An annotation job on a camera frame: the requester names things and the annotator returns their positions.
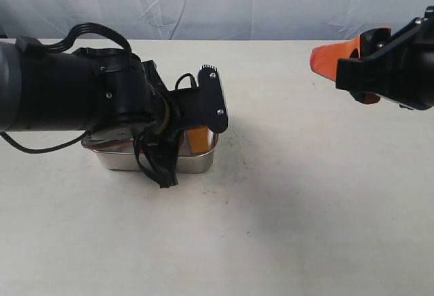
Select yellow toy cheese wedge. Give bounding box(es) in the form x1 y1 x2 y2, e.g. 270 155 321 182
186 127 210 154

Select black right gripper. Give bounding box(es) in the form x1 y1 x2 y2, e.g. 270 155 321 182
309 6 433 110

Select stainless steel lunch box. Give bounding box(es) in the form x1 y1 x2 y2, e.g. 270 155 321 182
91 129 218 173

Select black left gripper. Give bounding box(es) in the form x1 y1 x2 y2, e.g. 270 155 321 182
142 60 203 156

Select blue-grey backdrop cloth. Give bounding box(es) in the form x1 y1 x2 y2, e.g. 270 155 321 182
1 0 433 40

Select dark translucent lunch box lid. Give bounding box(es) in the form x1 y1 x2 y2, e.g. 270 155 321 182
81 127 133 150

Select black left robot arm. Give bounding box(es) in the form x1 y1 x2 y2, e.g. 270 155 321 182
1 38 205 154

